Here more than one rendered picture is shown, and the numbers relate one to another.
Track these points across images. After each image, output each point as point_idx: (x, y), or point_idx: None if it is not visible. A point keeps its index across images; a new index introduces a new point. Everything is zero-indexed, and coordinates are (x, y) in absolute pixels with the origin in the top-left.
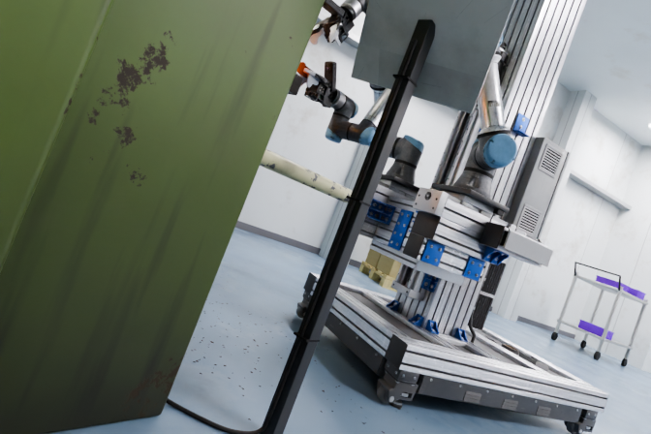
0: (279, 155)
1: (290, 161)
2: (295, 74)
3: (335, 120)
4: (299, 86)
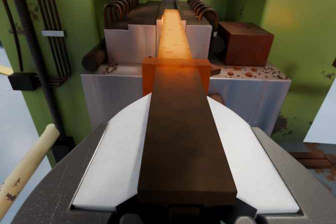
0: (33, 145)
1: (24, 156)
2: (13, 72)
3: None
4: (10, 83)
